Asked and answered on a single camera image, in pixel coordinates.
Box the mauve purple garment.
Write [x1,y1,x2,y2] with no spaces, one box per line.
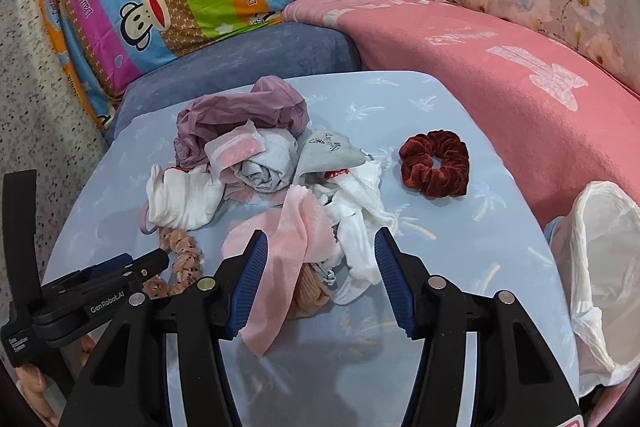
[174,76,309,170]

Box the tan nylon stocking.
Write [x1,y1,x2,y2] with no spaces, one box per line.
[286,263,330,320]

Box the left hand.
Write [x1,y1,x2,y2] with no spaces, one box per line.
[12,333,99,427]

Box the white glove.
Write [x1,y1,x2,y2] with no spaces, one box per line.
[311,159,398,306]

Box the dark red velvet scrunchie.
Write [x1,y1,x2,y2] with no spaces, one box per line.
[399,130,470,199]

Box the pink white wrapper pad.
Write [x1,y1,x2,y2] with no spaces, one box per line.
[204,119,266,179]

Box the beige dotted scrunchie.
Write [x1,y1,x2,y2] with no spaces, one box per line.
[144,228,202,299]

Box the speckled grey wall covering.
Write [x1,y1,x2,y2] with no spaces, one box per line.
[0,0,109,303]

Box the grey printed sock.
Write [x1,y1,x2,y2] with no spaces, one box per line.
[293,130,370,184]

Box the light blue tablecloth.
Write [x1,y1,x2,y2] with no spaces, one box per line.
[44,72,579,426]

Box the blue grey cushion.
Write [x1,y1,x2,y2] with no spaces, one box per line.
[105,23,361,143]

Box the pink cloth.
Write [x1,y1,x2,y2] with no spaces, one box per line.
[221,185,337,357]

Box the pink bed blanket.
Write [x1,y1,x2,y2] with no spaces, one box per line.
[282,0,639,223]

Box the white lined trash bin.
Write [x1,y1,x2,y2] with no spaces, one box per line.
[544,181,640,395]

